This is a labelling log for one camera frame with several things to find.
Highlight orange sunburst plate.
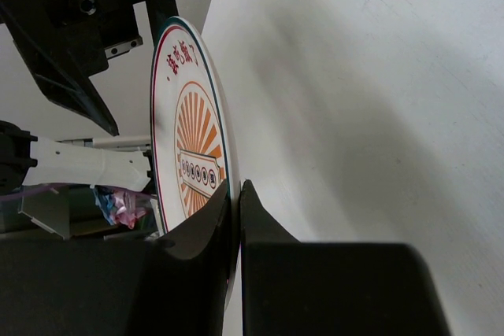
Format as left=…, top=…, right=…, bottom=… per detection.
left=149, top=16, right=242, bottom=305

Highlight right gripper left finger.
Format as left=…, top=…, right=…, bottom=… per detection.
left=1, top=183, right=231, bottom=335

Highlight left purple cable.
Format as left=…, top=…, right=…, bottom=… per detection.
left=0, top=182, right=95, bottom=200

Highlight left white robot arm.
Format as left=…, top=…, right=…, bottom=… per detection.
left=1, top=0, right=178, bottom=194

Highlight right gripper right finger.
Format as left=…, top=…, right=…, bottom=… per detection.
left=239, top=181, right=450, bottom=335

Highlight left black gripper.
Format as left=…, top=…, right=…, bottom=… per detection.
left=1, top=0, right=177, bottom=136

